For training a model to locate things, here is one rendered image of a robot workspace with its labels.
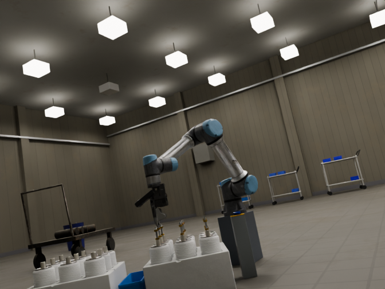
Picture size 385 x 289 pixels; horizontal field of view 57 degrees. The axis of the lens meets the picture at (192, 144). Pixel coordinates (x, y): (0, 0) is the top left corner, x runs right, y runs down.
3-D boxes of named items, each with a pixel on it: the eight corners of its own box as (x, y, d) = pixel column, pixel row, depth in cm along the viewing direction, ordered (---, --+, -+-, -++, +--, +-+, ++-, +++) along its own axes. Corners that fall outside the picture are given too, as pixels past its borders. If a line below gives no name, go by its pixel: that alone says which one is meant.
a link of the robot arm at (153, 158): (160, 153, 185) (146, 154, 180) (164, 174, 183) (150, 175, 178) (152, 156, 191) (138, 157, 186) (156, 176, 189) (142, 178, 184)
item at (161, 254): (150, 289, 162) (144, 249, 165) (165, 282, 170) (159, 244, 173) (164, 289, 156) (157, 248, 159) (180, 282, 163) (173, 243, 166)
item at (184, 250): (201, 281, 159) (194, 239, 162) (180, 285, 158) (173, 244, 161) (200, 277, 168) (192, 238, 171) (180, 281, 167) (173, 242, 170)
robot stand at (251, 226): (238, 260, 237) (228, 214, 242) (263, 257, 228) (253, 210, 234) (226, 266, 221) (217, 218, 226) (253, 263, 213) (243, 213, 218)
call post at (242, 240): (242, 276, 185) (230, 216, 190) (255, 273, 185) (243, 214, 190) (243, 278, 178) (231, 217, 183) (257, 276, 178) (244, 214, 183)
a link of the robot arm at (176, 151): (190, 126, 232) (138, 166, 201) (200, 121, 224) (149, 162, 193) (200, 141, 234) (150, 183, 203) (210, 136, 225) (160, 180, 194)
